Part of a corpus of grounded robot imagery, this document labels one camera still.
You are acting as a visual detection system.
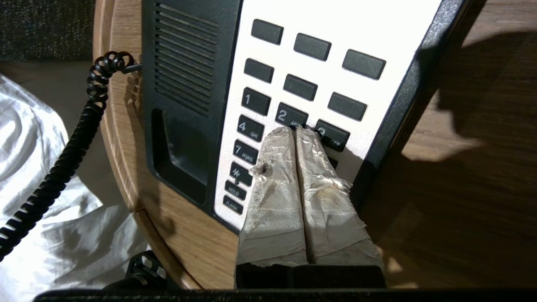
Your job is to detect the round wooden table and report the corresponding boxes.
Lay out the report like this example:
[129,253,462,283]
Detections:
[93,0,537,290]

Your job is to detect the white bed sheet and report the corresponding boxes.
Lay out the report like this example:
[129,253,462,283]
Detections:
[0,75,148,302]

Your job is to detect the dark upholstered headboard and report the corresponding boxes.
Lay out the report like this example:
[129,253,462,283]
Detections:
[0,0,96,62]

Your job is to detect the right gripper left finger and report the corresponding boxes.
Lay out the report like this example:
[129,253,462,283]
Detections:
[235,126,309,289]

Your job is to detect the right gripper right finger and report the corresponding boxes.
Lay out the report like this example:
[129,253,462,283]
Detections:
[295,127,386,289]

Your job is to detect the black coiled phone cord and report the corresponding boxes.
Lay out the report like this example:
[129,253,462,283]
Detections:
[0,51,142,261]

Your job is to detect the black and white desk telephone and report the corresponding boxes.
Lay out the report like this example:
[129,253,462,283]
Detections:
[142,0,474,234]

